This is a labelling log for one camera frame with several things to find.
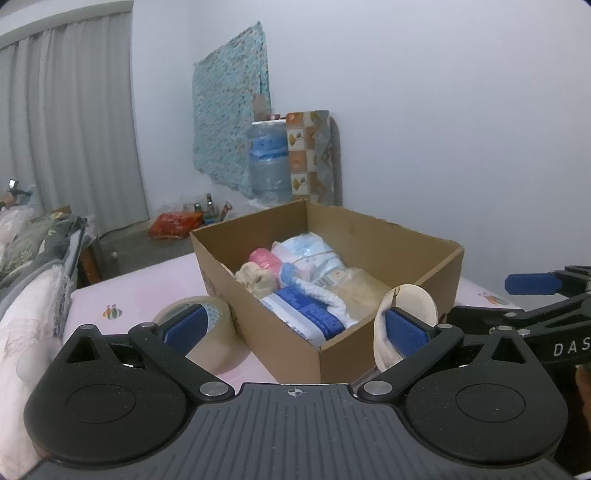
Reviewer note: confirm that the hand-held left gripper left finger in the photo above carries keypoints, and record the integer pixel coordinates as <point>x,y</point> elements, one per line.
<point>184,330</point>

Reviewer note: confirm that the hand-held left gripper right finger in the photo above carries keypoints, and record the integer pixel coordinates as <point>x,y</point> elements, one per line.
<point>406,332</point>

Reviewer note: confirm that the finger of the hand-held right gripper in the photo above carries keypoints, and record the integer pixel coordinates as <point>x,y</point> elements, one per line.
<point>485,318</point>
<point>531,284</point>

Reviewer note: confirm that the round beige powder puff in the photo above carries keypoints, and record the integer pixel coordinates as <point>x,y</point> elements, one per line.
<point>415,300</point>

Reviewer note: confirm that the zip bag of beige pads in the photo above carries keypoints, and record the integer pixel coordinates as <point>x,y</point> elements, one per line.
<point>364,290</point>

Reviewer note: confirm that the cream cotton gloves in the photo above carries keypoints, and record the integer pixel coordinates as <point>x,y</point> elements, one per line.
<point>254,279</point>

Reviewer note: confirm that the white blue knitted cloth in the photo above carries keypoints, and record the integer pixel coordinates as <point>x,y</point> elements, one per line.
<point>323,297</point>

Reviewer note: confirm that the blue white wet wipes pack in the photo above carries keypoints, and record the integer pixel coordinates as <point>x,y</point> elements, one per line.
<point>304,314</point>

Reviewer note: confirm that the pink plastic packet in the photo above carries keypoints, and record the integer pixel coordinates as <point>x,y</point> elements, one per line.
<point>263,257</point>

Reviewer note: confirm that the cardboard box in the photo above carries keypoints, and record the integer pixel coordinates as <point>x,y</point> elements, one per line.
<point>360,230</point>

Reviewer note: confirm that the light blue face mask pack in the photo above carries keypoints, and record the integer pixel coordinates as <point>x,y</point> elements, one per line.
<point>304,249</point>

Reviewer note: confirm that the clear packing tape roll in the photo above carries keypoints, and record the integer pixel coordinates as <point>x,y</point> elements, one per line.
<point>226,341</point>

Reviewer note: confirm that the orange plastic bag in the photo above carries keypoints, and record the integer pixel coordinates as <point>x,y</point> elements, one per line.
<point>173,225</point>

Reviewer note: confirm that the glass bottle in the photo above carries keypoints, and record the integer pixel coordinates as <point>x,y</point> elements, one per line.
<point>197,208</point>
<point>208,205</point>

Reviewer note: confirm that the red snack packet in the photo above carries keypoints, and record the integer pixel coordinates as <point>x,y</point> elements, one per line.
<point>227,210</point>

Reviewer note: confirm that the white water dispenser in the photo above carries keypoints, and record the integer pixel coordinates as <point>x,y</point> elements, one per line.
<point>258,205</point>

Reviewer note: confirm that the white lace quilt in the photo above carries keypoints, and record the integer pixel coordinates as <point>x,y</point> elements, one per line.
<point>23,346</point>

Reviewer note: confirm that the grey quilt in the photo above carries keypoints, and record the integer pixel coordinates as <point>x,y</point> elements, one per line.
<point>41,240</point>

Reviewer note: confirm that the blue water jug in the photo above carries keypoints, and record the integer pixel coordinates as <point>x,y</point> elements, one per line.
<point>268,170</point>

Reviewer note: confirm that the clear plastic bag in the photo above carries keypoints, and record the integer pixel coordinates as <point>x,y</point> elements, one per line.
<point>11,230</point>

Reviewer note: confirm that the flower patterned folded cloth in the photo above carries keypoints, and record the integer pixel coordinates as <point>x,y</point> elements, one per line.
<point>304,157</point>

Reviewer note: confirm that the white curtain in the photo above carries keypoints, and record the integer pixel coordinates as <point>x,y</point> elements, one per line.
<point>69,138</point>

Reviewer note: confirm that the brown wooden bed frame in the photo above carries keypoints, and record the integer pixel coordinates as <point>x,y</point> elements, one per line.
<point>92,263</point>

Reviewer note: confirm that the blue patterned wall cloth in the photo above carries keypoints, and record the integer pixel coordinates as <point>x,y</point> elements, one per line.
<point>226,101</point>

